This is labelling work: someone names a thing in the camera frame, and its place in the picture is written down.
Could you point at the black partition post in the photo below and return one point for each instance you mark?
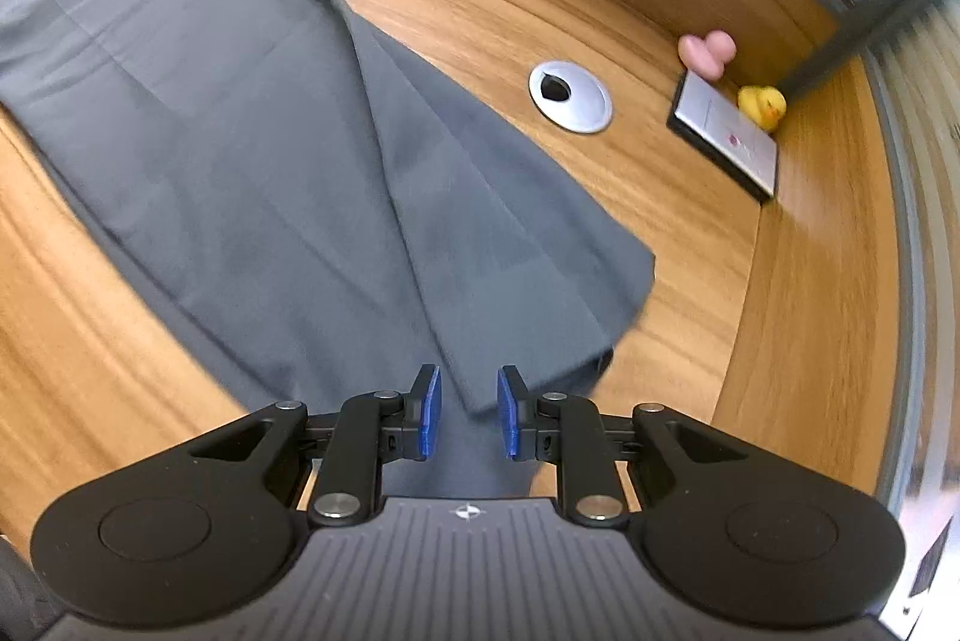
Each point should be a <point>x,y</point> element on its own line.
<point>862,18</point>

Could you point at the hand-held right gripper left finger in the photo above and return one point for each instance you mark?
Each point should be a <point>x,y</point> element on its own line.
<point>431,412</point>

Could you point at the yellow rubber duck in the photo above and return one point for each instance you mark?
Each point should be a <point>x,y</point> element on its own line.
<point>761,108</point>

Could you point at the silver flat box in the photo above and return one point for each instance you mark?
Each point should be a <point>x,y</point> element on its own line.
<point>724,138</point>

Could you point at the grey pants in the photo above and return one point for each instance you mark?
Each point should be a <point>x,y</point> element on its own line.
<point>225,161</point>

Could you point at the pink toy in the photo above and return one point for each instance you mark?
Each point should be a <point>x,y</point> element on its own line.
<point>705,54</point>

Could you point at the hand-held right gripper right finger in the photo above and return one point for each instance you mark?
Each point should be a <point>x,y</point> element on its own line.
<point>508,416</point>

